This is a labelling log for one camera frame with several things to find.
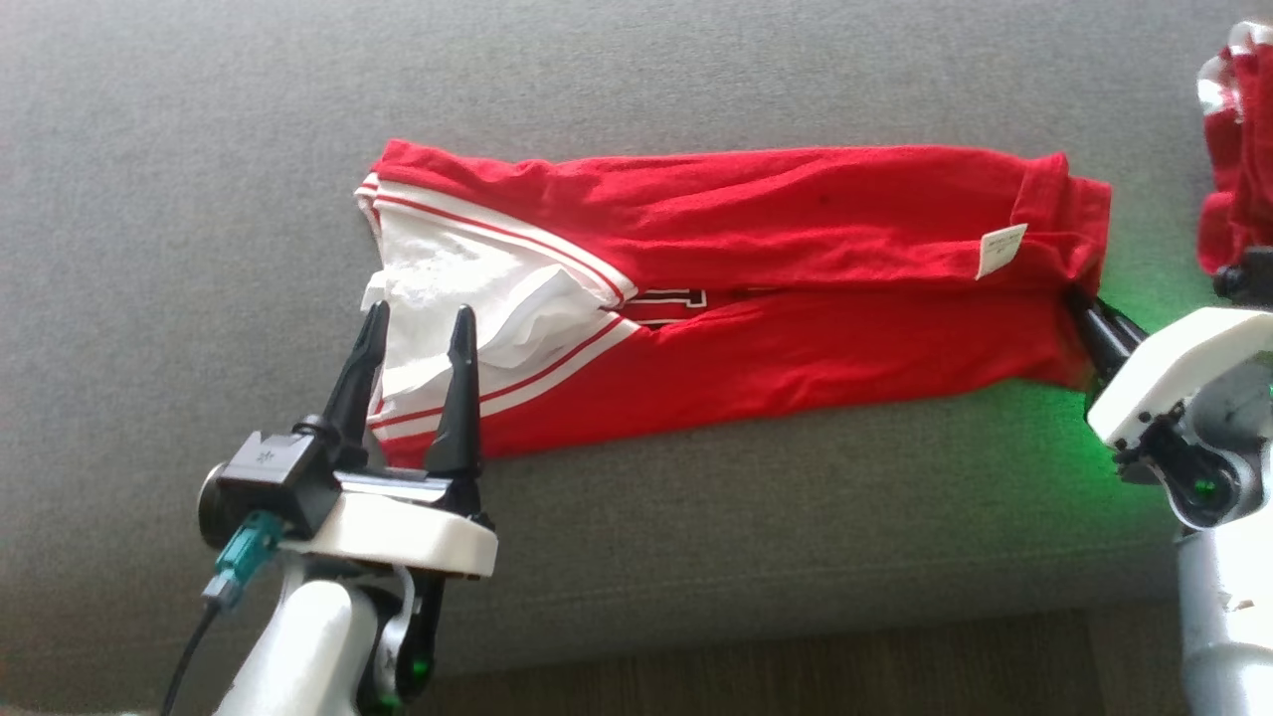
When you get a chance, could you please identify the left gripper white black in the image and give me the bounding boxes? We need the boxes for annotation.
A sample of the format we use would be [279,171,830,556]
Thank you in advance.
[276,300,500,581]

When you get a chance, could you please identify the red white basketball jersey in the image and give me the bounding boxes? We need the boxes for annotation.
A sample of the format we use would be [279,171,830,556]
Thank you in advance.
[354,138,1114,469]

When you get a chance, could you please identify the red shorts with white trim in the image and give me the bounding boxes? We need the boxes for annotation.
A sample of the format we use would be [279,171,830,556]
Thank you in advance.
[1195,20,1273,277]

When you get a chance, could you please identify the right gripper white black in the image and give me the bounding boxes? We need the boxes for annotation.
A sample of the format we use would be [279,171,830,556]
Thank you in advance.
[1063,286,1273,450]

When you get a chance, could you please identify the teal left cable connector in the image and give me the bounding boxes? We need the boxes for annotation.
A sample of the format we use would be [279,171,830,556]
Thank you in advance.
[201,511,286,611]

